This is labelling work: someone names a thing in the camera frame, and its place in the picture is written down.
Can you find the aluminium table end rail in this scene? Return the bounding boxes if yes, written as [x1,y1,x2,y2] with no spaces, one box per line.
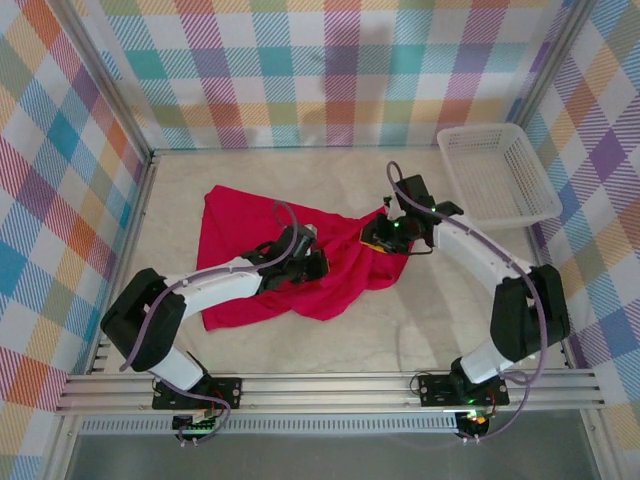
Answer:
[149,143,442,157]

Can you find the grey slotted cable duct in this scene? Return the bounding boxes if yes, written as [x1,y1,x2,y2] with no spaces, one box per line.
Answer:
[77,417,459,436]

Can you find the long aluminium mounting rail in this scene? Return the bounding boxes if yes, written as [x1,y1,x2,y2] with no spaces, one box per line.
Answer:
[54,367,607,417]

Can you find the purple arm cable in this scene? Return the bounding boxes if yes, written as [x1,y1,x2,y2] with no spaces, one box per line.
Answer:
[385,159,549,444]
[119,199,302,446]

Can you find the white plastic mesh basket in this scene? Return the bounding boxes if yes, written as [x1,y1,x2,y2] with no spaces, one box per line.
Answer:
[436,124,564,234]

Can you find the aluminium corner post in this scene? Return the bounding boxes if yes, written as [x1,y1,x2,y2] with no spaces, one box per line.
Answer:
[49,0,157,159]
[509,0,599,132]

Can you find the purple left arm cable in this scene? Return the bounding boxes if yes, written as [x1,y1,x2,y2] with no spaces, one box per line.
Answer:
[119,199,302,446]

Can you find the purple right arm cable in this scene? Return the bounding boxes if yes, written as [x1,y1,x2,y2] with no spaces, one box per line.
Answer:
[385,159,549,444]

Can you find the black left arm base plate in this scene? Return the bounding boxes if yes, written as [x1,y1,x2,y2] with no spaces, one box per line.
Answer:
[152,377,243,410]

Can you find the red t-shirt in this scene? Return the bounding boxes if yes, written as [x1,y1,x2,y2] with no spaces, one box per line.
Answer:
[195,183,409,334]

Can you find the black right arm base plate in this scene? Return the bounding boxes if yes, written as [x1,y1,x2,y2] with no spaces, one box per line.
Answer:
[417,372,511,407]

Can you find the aluminium table side rail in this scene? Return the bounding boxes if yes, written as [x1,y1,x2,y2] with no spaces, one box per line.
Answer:
[84,149,162,376]
[522,224,576,372]

